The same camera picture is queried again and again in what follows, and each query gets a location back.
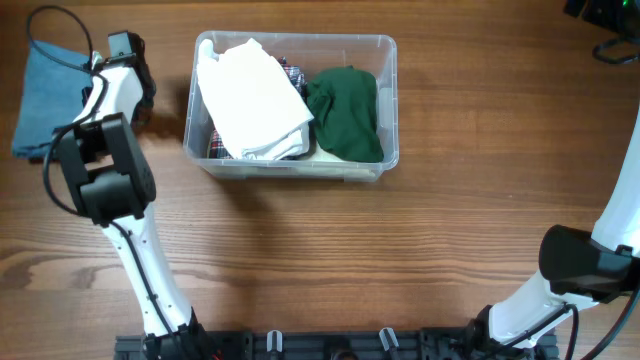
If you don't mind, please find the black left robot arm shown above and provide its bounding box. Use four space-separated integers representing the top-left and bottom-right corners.
51 31 215 359

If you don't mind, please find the clear plastic storage container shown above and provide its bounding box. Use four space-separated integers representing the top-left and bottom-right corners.
183 30 400 182

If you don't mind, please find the blue cloth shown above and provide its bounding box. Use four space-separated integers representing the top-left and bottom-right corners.
11 41 91 159

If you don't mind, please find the white cloth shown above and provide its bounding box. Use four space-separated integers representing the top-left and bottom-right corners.
196 38 314 161

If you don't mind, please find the cream cloth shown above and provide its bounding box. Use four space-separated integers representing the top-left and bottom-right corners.
207 144 376 177

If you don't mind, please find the dark green cloth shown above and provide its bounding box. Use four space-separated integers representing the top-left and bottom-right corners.
306 66 384 163

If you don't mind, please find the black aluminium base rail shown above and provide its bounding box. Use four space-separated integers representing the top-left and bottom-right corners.
113 326 559 360

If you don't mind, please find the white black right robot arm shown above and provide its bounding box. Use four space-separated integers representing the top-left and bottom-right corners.
463 133 639 359

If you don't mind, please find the red navy plaid cloth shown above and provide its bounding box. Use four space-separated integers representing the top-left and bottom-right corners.
208 57 306 159

